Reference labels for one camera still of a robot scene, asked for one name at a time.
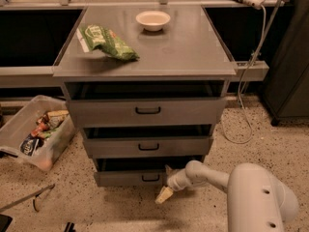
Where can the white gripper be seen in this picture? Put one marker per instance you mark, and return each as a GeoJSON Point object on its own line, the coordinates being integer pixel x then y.
{"type": "Point", "coordinates": [173, 182]}

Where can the grey bottom drawer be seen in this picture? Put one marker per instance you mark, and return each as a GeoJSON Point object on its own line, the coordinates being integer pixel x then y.
{"type": "Point", "coordinates": [137, 171]}

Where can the grey drawer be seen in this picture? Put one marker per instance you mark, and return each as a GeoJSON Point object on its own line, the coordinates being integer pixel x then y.
{"type": "Point", "coordinates": [137, 171]}
{"type": "Point", "coordinates": [147, 147]}
{"type": "Point", "coordinates": [133, 113]}

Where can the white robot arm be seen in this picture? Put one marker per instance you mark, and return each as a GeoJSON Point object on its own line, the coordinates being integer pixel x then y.
{"type": "Point", "coordinates": [256, 200]}

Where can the grey middle drawer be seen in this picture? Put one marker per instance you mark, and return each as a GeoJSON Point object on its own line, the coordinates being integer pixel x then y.
{"type": "Point", "coordinates": [147, 147]}

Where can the grey drawer cabinet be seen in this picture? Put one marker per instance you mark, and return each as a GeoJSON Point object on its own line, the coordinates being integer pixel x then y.
{"type": "Point", "coordinates": [184, 60]}

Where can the grey top drawer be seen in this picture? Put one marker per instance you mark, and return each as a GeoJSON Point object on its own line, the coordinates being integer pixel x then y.
{"type": "Point", "coordinates": [133, 113]}

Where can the tan snack box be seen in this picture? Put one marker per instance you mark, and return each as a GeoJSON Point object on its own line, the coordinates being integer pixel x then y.
{"type": "Point", "coordinates": [59, 115]}

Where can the red snack packet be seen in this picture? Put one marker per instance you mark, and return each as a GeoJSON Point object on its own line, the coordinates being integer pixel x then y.
{"type": "Point", "coordinates": [39, 128]}

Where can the clear plastic storage bin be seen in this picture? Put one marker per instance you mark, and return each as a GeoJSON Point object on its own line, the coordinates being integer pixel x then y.
{"type": "Point", "coordinates": [52, 142]}

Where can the dark blue snack packet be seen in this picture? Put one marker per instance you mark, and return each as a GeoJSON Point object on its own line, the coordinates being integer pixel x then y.
{"type": "Point", "coordinates": [29, 146]}

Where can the dark cabinet on right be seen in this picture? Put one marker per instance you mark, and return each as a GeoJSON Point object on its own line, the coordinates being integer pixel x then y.
{"type": "Point", "coordinates": [286, 89]}

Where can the white bowl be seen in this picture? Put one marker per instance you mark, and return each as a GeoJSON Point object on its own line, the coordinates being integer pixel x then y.
{"type": "Point", "coordinates": [153, 21]}

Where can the green snack bag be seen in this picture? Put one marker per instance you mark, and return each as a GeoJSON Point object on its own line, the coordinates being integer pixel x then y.
{"type": "Point", "coordinates": [95, 37]}

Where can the black object bottom left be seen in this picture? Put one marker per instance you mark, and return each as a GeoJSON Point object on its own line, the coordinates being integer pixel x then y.
{"type": "Point", "coordinates": [5, 222]}

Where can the grey horizontal rail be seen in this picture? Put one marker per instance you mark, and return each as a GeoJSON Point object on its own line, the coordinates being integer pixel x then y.
{"type": "Point", "coordinates": [257, 72]}

